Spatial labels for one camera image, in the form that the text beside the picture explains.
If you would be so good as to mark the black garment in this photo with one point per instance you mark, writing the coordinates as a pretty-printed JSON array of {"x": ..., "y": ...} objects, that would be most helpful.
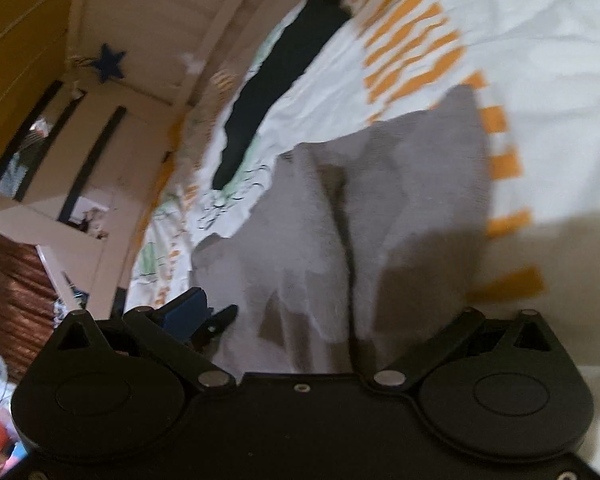
[{"x": 280, "y": 75}]

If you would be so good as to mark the blue star decoration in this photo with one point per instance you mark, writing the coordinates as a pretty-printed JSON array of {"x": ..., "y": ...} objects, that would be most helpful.
[{"x": 109, "y": 62}]

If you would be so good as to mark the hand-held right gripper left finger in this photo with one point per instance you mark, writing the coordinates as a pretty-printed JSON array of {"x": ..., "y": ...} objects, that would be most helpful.
[{"x": 185, "y": 312}]

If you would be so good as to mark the wooden bed frame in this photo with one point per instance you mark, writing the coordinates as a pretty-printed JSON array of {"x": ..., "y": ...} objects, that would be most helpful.
[{"x": 145, "y": 15}]

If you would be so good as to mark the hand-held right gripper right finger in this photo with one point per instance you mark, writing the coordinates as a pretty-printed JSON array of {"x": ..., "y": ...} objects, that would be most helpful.
[{"x": 445, "y": 340}]

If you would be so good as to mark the grey knit hooded sweater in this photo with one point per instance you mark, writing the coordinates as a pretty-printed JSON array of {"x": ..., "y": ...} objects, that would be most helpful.
[{"x": 420, "y": 185}]

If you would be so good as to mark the white printed bed sheet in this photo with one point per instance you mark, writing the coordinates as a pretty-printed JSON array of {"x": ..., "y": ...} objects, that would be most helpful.
[{"x": 530, "y": 60}]

